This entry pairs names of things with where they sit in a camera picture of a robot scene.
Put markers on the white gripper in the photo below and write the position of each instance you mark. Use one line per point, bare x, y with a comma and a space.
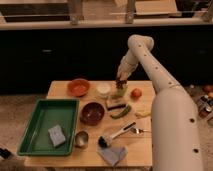
125, 69

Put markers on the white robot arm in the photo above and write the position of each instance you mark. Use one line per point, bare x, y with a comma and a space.
175, 137

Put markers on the clear plastic cup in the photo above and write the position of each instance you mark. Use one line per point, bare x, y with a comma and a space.
103, 90

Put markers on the small metal cup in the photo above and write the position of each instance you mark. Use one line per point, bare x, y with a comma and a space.
81, 139

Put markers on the red tomato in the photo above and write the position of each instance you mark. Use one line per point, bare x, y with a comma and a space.
136, 93

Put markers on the dark chocolate bar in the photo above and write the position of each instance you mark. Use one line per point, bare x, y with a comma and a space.
110, 105

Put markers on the green pepper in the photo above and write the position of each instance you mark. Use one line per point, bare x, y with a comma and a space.
123, 113

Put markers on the yellow banana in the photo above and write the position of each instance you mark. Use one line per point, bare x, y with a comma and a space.
142, 113

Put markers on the orange bowl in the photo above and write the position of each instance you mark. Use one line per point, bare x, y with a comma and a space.
78, 87

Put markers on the dark brown bowl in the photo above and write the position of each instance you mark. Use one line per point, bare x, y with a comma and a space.
92, 113

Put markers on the wooden tabletop board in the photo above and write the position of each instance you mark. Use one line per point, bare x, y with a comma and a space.
139, 146

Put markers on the silver fork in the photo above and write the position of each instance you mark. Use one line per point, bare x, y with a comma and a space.
139, 131

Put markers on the blue grey cloth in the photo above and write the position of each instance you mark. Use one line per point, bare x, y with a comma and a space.
112, 155

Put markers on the grey blue sponge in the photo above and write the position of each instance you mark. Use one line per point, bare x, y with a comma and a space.
56, 135

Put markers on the green plastic tray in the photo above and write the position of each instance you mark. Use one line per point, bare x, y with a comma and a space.
46, 114

